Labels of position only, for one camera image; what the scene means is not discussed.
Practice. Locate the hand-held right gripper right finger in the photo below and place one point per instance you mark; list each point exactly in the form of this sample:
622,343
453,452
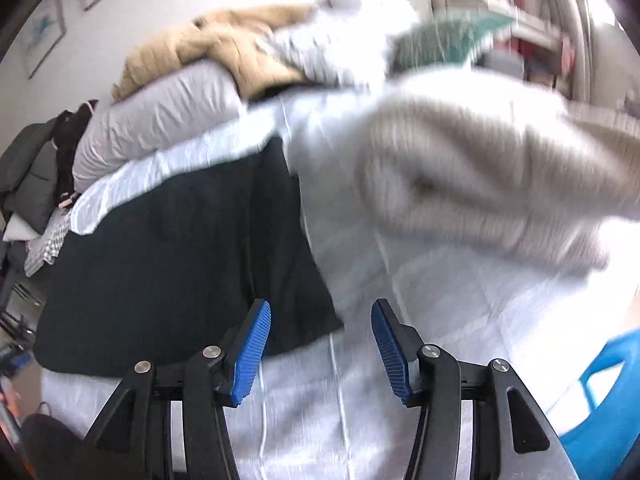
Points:
392,355

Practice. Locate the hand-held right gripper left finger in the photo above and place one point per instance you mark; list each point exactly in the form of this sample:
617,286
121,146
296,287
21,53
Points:
252,350

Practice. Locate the black quilted jacket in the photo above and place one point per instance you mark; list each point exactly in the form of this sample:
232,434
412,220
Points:
175,260

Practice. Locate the beige folded fleece blanket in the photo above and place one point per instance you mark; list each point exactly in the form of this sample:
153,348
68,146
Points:
475,160

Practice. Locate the dark round object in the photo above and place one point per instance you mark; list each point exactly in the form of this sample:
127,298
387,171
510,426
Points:
47,450

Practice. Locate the blue plastic stool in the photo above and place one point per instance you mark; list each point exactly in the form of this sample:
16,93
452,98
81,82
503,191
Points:
615,410

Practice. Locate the gingham cloth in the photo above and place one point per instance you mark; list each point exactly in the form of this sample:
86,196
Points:
47,245

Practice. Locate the grey pillow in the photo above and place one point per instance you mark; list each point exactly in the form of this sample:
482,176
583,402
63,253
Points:
160,110

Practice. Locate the dark grey padded coat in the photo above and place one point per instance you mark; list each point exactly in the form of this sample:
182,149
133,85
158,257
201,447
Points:
25,170

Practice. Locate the tan fleece blanket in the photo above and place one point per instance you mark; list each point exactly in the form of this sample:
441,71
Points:
215,45

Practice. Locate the white printed pillow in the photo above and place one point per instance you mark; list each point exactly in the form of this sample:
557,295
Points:
340,45

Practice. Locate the green pillow with white pattern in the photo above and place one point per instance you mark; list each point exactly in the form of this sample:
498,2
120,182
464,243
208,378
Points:
440,40

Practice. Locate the white shelf unit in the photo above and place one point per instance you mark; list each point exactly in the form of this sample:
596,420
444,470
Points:
530,30

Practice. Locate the metal frame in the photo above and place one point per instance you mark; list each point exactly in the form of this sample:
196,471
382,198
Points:
17,305

